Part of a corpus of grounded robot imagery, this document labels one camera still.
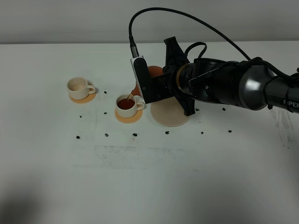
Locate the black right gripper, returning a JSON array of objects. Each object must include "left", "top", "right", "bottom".
[{"left": 161, "top": 37, "right": 195, "bottom": 116}]

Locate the brown clay teapot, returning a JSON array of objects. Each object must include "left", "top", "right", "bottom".
[{"left": 131, "top": 66, "right": 163, "bottom": 96}]

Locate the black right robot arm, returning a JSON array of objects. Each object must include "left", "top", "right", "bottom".
[{"left": 163, "top": 37, "right": 299, "bottom": 116}]

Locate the beige round teapot saucer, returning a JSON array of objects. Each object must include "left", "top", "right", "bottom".
[{"left": 150, "top": 97, "right": 190, "bottom": 127}]

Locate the white teacup middle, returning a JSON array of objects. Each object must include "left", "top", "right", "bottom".
[{"left": 116, "top": 94, "right": 145, "bottom": 118}]

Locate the white teacup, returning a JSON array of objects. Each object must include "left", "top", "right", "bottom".
[
  {"left": 67, "top": 77, "right": 96, "bottom": 100},
  {"left": 116, "top": 94, "right": 145, "bottom": 118}
]

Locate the orange coaster middle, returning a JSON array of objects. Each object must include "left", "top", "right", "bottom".
[{"left": 114, "top": 109, "right": 143, "bottom": 124}]

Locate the orange coaster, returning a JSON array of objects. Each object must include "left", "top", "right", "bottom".
[
  {"left": 69, "top": 93, "right": 96, "bottom": 104},
  {"left": 114, "top": 109, "right": 143, "bottom": 124}
]

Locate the orange coaster far left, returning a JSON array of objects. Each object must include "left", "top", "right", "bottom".
[{"left": 69, "top": 93, "right": 96, "bottom": 104}]

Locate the white teacup far left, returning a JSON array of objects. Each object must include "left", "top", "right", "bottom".
[{"left": 67, "top": 77, "right": 96, "bottom": 100}]

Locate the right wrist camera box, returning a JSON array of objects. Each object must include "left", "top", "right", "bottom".
[{"left": 130, "top": 53, "right": 178, "bottom": 105}]

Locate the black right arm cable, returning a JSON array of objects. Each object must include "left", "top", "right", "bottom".
[{"left": 128, "top": 7, "right": 299, "bottom": 80}]

